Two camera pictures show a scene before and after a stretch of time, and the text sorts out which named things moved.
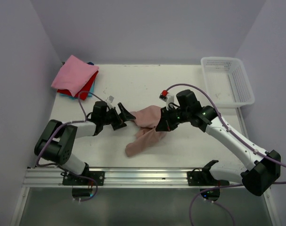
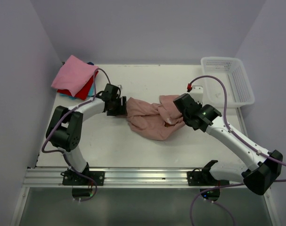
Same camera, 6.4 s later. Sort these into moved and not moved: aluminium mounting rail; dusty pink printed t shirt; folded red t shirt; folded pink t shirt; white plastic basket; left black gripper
Moved: dusty pink printed t shirt; left black gripper
Not moved: folded red t shirt; aluminium mounting rail; folded pink t shirt; white plastic basket
